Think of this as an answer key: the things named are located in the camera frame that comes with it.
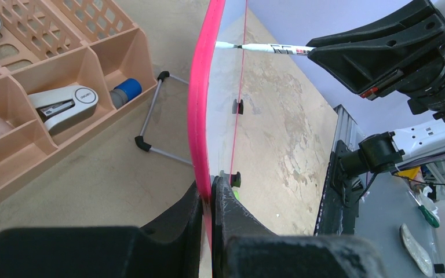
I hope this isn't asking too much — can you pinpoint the blue grey cylinder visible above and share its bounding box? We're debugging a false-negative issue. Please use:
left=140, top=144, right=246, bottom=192
left=110, top=78, right=143, bottom=109

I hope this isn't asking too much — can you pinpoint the green whiteboard marker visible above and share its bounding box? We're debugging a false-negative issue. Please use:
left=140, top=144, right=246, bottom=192
left=215, top=41, right=314, bottom=56

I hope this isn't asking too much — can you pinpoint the green marker cap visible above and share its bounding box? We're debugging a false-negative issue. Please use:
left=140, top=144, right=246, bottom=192
left=233, top=191, right=240, bottom=200

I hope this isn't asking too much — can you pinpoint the grey wire whiteboard stand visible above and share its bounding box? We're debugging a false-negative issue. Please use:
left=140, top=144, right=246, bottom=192
left=134, top=71, right=192, bottom=166

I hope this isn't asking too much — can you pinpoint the orange plastic file organizer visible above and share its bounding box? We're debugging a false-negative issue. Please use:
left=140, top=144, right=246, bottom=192
left=0, top=1, right=156, bottom=203

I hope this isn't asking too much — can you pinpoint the pink-framed whiteboard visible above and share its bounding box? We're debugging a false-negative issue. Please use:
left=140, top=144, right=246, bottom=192
left=187, top=1, right=247, bottom=243

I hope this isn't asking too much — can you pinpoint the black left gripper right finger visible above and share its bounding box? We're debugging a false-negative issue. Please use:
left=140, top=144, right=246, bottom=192
left=211, top=176, right=388, bottom=277

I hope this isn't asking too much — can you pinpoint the white grey stapler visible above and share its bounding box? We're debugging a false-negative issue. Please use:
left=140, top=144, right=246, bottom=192
left=28, top=85, right=99, bottom=136

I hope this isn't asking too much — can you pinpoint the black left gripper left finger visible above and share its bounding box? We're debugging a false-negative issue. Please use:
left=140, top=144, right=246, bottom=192
left=0, top=185, right=202, bottom=277

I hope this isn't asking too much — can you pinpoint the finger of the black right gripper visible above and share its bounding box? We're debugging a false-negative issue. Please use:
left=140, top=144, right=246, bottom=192
left=308, top=1, right=445, bottom=95

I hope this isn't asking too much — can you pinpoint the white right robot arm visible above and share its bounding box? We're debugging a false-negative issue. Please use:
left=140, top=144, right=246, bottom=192
left=308, top=1, right=445, bottom=177

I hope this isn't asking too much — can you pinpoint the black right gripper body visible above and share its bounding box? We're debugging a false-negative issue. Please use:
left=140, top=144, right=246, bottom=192
left=360, top=38, right=445, bottom=127

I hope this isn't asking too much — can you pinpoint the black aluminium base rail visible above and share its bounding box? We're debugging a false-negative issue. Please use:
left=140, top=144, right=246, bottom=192
left=313, top=105, right=366, bottom=236

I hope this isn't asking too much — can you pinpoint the green handled screwdriver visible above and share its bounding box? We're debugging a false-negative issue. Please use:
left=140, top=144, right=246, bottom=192
left=409, top=191, right=440, bottom=228

